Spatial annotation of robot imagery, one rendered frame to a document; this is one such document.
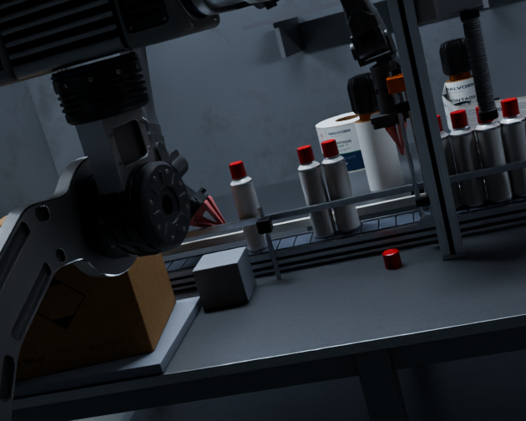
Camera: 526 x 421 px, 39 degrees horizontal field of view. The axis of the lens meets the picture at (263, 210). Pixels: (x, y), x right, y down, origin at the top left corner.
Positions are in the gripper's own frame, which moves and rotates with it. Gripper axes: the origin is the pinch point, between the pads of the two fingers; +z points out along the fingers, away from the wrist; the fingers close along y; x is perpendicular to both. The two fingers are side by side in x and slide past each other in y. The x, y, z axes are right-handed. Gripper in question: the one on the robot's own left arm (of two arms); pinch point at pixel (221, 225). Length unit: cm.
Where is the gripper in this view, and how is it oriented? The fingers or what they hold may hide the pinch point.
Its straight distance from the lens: 168.4
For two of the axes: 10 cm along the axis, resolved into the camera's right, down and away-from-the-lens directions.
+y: 1.6, -2.9, 9.4
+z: 8.1, 5.8, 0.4
